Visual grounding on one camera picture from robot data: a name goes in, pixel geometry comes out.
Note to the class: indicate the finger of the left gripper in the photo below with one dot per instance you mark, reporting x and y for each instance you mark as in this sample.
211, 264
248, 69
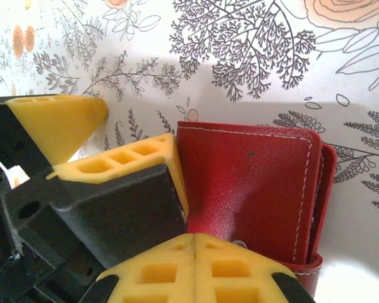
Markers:
120, 195
57, 123

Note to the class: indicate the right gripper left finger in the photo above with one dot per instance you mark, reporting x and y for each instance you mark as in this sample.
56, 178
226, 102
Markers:
158, 274

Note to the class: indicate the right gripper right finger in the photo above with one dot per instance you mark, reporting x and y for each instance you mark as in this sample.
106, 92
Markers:
233, 274

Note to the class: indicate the red leather card holder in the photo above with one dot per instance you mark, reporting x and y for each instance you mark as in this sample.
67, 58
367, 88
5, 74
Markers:
249, 183

